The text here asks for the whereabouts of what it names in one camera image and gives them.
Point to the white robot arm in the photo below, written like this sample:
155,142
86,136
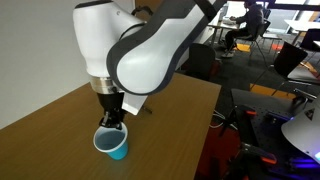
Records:
129,59

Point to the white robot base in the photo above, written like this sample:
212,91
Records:
303,131

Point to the black office chair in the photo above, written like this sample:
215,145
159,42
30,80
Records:
287,65

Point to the blue plastic cup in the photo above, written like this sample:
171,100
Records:
112,141

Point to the black chair behind table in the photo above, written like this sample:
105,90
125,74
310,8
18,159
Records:
200,61

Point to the seated person in background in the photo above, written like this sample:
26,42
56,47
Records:
252,19

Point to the white background desk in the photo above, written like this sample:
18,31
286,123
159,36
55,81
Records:
222,21

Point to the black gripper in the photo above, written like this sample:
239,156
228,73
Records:
113,112

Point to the black breadboard table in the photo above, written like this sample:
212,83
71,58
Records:
259,118

